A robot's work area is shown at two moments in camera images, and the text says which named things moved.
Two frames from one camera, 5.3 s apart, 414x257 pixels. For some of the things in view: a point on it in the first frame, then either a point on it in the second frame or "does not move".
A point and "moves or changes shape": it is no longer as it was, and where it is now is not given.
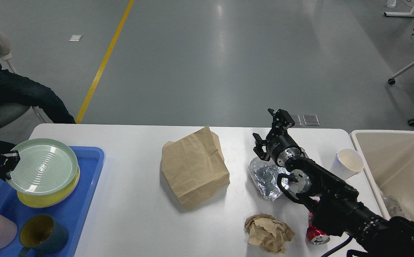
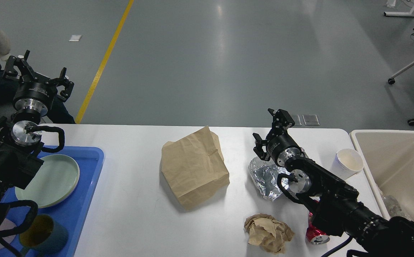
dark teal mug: [40, 232] does not move
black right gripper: [280, 146] does not move
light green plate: [45, 166] moves or changes shape
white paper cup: [347, 162] does not move
